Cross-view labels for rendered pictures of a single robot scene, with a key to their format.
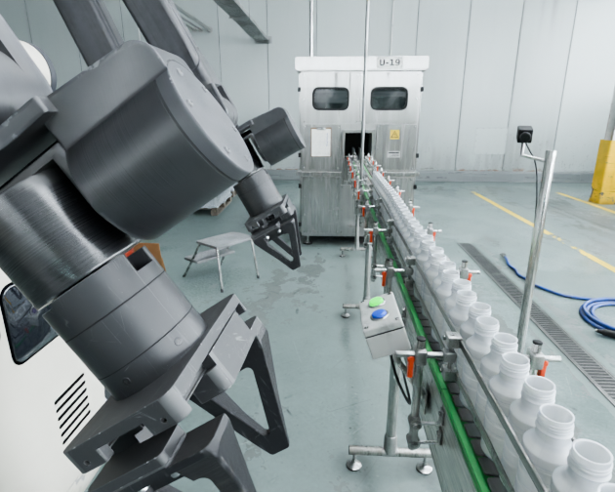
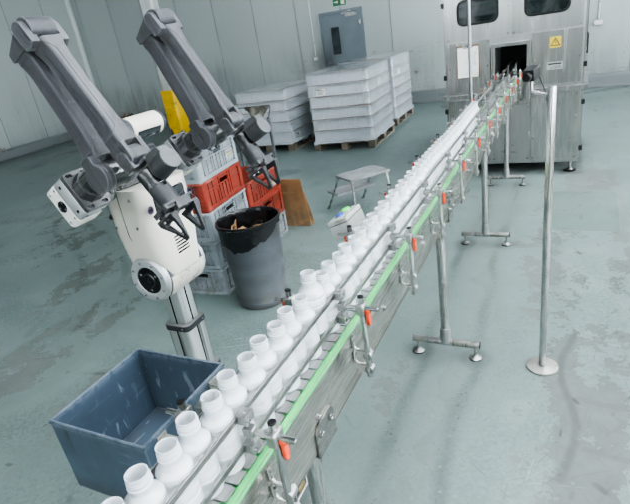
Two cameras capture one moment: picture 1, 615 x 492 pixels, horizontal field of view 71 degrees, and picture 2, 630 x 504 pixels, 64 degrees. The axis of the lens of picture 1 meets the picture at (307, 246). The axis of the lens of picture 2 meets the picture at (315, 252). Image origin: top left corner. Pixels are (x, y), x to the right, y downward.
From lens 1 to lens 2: 1.12 m
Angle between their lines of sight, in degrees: 24
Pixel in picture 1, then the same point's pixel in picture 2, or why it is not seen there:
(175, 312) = (170, 193)
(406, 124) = (570, 27)
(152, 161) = (158, 166)
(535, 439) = not seen: hidden behind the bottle
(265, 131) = (248, 127)
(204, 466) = (171, 217)
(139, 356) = (163, 200)
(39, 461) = (170, 255)
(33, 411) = (166, 237)
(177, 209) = (165, 173)
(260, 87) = not seen: outside the picture
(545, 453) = not seen: hidden behind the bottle
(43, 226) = (147, 177)
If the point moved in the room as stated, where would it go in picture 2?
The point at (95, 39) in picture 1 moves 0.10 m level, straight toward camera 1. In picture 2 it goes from (182, 95) to (176, 98)
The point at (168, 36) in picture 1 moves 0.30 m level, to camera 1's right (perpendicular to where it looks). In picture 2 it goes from (207, 91) to (291, 80)
